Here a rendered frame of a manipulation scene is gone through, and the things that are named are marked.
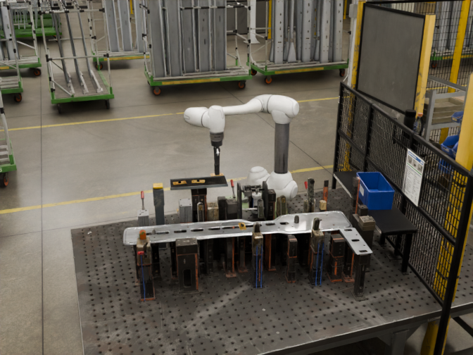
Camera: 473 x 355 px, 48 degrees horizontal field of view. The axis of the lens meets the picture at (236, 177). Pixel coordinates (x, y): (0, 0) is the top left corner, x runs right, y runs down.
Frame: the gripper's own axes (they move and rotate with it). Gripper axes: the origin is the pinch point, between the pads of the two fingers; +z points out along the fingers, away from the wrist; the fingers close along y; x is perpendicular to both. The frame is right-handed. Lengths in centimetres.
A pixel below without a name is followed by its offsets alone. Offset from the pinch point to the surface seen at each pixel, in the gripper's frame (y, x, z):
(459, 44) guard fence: -278, 325, -24
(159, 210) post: 3.8, -38.1, 25.1
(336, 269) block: 57, 64, 45
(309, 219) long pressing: 32, 54, 24
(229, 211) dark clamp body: 18.7, 5.7, 21.7
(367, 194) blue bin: 28, 92, 12
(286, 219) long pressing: 30, 40, 24
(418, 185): 52, 112, -4
